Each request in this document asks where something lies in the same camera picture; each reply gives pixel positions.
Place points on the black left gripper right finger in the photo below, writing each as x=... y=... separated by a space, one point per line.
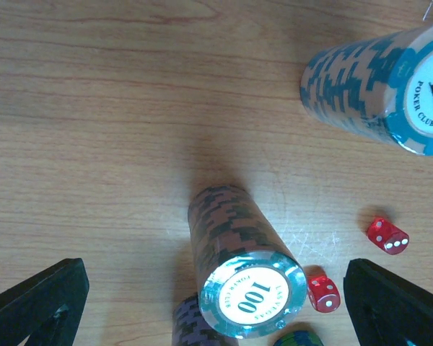
x=386 y=309

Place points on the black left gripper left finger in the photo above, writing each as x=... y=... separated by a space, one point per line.
x=47 y=308

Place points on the red die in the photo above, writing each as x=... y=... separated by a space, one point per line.
x=323 y=294
x=387 y=236

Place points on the flat blue chip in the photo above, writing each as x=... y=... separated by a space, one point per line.
x=299 y=338

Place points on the brown chip stack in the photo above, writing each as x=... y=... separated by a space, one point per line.
x=249 y=284

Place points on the blue 10 chip stack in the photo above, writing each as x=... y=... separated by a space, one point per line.
x=380 y=88

